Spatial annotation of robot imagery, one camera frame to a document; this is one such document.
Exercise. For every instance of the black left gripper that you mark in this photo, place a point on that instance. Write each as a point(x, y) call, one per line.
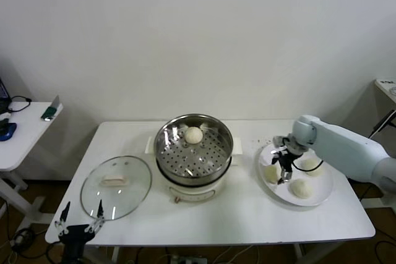
point(74, 236)

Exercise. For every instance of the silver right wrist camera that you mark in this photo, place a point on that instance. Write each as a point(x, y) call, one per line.
point(281, 143)

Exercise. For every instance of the open laptop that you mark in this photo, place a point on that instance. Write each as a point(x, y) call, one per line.
point(2, 94)

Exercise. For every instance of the blue handheld device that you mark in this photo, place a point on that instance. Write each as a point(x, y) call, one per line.
point(7, 131)

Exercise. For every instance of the white power strip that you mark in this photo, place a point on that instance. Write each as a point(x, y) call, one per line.
point(188, 260)

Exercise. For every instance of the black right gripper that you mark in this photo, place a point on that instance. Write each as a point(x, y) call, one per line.
point(287, 160)

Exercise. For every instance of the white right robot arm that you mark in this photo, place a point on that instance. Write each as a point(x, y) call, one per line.
point(343, 149)

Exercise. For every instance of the steel steamer basket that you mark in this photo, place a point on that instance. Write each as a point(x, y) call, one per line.
point(198, 162)

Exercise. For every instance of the white side table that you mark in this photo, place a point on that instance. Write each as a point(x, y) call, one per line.
point(28, 134)

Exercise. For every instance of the white steamed baozi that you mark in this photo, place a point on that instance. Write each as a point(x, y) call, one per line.
point(194, 135)
point(313, 166)
point(300, 188)
point(271, 174)

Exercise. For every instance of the white cabinet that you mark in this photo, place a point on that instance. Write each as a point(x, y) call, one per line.
point(385, 89)

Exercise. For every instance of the white round plate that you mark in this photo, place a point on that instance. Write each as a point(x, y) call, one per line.
point(321, 189)

